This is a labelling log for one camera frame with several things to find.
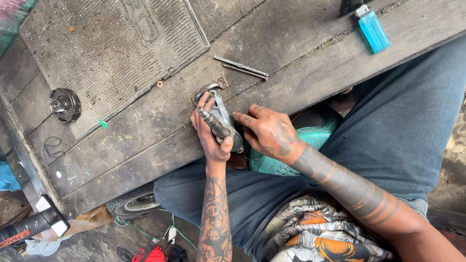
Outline person's right hand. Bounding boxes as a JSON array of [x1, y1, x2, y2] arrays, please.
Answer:
[[232, 104, 307, 166]]

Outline person's left hand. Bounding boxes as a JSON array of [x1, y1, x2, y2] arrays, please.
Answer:
[[190, 91, 234, 165]]

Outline grey metal part with shaft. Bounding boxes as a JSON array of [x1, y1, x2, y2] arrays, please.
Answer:
[[194, 82, 245, 154]]

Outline green rubber sandal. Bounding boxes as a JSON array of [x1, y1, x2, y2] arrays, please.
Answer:
[[249, 108, 341, 177]]

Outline short thin metal rod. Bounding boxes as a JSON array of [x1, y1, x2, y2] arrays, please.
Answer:
[[222, 64, 269, 82]]

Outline long thin metal rod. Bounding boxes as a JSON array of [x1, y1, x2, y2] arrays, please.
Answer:
[[213, 55, 270, 78]]

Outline person's foot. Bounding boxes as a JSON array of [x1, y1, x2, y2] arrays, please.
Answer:
[[329, 87, 354, 114]]

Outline small black rubber wheel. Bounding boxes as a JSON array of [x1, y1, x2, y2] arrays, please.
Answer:
[[106, 185, 163, 220]]

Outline person's printed shirt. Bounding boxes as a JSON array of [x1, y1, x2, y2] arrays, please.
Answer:
[[251, 195, 398, 262]]

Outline person's blue jeans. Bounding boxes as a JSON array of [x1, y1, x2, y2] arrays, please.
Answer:
[[153, 34, 466, 262]]

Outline red cloth item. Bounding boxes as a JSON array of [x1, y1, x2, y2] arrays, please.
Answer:
[[131, 245, 167, 262]]

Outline grey ribbed rubber mat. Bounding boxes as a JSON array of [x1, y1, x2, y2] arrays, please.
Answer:
[[19, 0, 211, 141]]

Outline brown cardboard piece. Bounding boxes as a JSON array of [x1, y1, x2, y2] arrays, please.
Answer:
[[32, 203, 114, 242]]

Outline blue plastic lighter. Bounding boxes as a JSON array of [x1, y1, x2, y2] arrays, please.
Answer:
[[351, 4, 391, 54]]

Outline round metal clutch gear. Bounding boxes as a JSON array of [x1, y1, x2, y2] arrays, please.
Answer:
[[49, 88, 82, 123]]

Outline black and white mallet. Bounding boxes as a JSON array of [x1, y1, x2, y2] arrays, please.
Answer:
[[0, 194, 71, 252]]

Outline white plastic bag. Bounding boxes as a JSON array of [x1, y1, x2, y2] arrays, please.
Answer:
[[25, 234, 74, 257]]

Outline blue plastic bag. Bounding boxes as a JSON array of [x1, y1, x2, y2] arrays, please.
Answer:
[[0, 160, 23, 192]]

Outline green wire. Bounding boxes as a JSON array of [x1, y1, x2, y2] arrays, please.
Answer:
[[114, 209, 200, 252]]

